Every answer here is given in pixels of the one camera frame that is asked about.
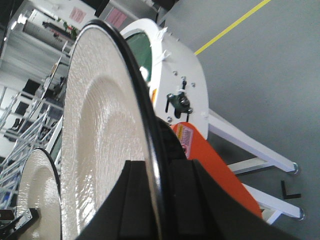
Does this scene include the other arm gripper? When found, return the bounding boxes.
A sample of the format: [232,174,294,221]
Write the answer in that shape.
[0,208,39,240]

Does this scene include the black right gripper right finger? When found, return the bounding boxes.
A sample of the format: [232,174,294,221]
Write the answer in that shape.
[170,159,295,240]

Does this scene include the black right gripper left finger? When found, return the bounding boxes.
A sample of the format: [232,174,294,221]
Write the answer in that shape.
[77,160,158,240]

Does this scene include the cream plate black rim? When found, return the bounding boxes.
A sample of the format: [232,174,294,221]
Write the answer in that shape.
[16,148,62,240]
[60,19,175,240]

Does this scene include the orange motor cover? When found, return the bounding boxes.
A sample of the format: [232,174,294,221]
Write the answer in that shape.
[171,122,262,219]

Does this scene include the metal roller rack shelving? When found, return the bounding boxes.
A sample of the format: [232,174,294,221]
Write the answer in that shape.
[0,45,74,212]

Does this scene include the white outer conveyor rim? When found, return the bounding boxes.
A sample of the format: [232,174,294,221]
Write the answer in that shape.
[120,18,209,138]

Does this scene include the white conveyor leg frame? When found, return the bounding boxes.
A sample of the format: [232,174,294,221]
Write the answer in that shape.
[208,110,306,225]

